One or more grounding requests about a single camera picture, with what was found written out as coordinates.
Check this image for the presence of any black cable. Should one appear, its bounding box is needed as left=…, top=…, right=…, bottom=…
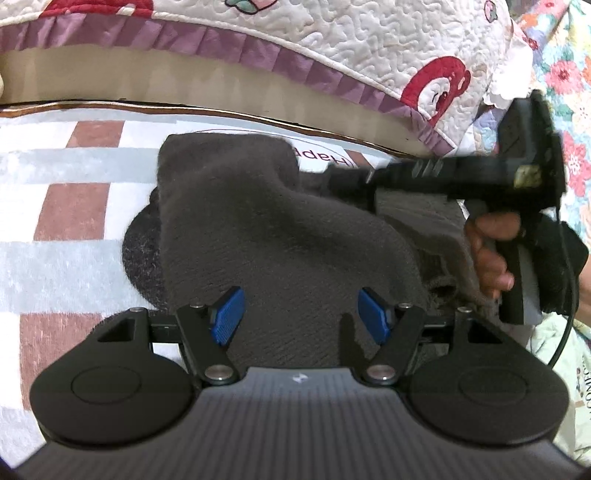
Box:
left=547, top=205, right=581, bottom=367

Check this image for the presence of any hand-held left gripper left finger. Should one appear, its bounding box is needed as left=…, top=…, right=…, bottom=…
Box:
left=95, top=286, right=245, bottom=387

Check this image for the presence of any person's right hand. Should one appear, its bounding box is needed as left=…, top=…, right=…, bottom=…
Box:
left=464, top=213, right=526, bottom=302

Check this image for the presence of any white scalloped cloth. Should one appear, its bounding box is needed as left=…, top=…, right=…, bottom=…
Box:
left=482, top=39, right=534, bottom=109

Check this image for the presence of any tan bed base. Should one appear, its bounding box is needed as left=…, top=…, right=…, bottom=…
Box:
left=0, top=46, right=455, bottom=158

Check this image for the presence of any white quilted red-print bedspread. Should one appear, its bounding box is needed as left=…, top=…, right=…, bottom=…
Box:
left=0, top=0, right=518, bottom=158

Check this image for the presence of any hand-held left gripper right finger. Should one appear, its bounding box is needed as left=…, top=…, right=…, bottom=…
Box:
left=341, top=286, right=507, bottom=387

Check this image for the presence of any floral cloth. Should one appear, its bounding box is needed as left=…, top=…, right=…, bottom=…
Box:
left=508, top=0, right=591, bottom=227

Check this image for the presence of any light green printed clothing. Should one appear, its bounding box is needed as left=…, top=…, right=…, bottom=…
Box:
left=526, top=305, right=591, bottom=464

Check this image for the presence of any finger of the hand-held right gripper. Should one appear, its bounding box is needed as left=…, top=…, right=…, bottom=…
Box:
left=323, top=156, right=462, bottom=214

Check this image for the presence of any dark brown knit sweater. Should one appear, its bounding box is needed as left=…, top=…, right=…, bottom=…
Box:
left=122, top=133, right=506, bottom=371

